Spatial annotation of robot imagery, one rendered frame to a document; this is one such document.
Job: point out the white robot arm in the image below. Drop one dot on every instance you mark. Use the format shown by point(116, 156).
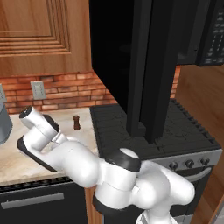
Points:
point(116, 178)

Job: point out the black microwave door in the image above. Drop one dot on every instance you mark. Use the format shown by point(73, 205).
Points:
point(151, 73)

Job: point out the black microwave oven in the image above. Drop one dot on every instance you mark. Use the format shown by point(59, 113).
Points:
point(214, 35)

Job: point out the brown pepper mill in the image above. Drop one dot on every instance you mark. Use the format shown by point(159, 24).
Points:
point(76, 123)

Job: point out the black stove hob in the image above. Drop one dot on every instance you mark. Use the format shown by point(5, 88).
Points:
point(180, 128)

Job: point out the black stove knob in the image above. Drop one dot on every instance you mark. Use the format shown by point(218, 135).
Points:
point(205, 161)
point(173, 165)
point(189, 163)

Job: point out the grey metal pot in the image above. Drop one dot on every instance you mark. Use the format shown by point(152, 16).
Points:
point(4, 125)

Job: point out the wooden cupboard door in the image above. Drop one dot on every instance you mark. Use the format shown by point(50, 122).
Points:
point(35, 35)

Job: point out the black oven door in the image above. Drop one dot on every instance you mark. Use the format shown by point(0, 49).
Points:
point(201, 189)

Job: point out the black dishwasher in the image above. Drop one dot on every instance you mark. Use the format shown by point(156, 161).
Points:
point(38, 213)

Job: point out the grey wall outlet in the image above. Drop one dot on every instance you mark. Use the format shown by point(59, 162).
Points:
point(38, 90)

